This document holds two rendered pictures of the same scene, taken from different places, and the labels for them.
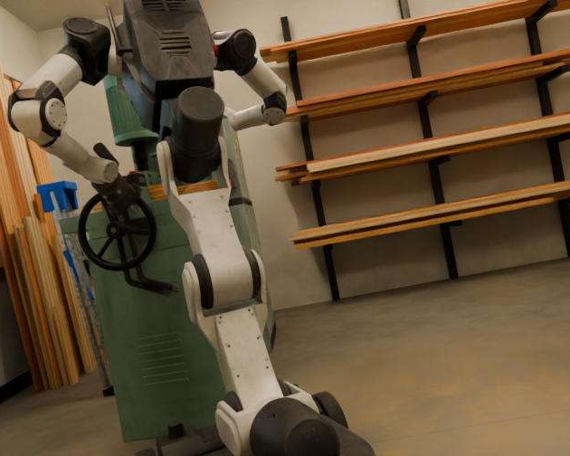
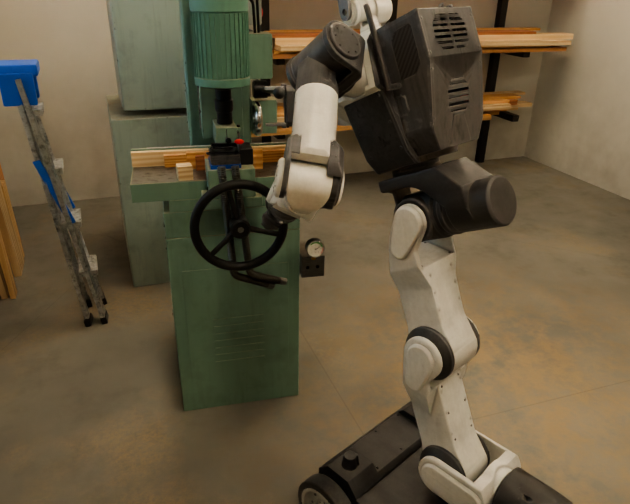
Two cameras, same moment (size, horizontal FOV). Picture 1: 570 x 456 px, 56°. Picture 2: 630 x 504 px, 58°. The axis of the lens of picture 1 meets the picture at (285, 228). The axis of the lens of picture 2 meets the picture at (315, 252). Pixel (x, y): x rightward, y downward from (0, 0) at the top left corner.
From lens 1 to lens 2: 127 cm
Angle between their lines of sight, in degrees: 33
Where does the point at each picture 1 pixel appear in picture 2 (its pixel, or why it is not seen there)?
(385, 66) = not seen: outside the picture
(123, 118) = (222, 59)
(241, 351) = (455, 415)
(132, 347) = (208, 327)
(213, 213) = (446, 286)
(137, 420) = (203, 392)
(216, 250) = (453, 328)
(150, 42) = (441, 96)
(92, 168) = not seen: hidden behind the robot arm
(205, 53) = (477, 108)
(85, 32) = (355, 56)
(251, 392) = (465, 452)
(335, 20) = not seen: outside the picture
